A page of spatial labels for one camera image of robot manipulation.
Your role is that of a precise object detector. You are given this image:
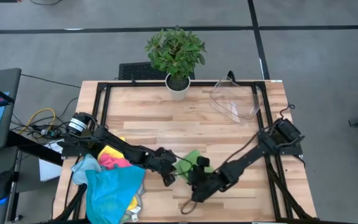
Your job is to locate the white paper sheet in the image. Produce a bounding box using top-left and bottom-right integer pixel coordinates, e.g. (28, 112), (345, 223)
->
(38, 139), (65, 183)

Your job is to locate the green leafy plant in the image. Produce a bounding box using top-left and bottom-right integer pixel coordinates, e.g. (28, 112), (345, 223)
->
(145, 26), (207, 82)

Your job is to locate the yellow microfiber towel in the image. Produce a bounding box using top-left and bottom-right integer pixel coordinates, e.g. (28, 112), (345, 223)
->
(97, 136), (139, 213)

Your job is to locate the light blue microfiber towel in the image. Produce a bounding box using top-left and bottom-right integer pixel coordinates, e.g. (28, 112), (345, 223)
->
(71, 153), (104, 186)

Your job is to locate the turquoise microfiber towel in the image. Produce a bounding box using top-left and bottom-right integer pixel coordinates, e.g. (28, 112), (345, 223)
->
(85, 166), (147, 224)

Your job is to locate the clear plastic bin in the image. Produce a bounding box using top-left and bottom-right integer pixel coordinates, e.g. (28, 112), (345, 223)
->
(209, 77), (262, 125)

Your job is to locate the black computer mouse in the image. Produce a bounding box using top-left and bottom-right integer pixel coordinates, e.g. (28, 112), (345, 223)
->
(0, 170), (14, 205)

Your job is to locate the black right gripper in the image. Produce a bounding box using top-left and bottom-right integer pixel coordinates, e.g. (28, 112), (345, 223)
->
(187, 156), (229, 203)

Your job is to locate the black cable bundle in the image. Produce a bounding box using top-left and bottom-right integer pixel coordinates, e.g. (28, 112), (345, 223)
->
(9, 96), (80, 140)

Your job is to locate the pink microfiber towel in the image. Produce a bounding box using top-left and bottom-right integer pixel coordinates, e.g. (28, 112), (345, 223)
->
(98, 152), (133, 170)

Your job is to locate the black perforated floor mat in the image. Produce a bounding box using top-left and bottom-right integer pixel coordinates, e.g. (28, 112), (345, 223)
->
(118, 62), (196, 81)

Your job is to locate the yellow cable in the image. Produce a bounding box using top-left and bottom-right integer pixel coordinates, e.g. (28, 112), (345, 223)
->
(26, 108), (57, 131)

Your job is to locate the green microfiber towel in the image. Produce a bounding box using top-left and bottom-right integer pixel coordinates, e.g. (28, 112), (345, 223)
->
(173, 149), (214, 184)

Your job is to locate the black aluminium table frame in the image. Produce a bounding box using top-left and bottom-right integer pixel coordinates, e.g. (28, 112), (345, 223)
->
(53, 80), (318, 224)

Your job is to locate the white plant pot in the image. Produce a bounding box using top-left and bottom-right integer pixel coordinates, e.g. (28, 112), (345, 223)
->
(165, 73), (191, 101)

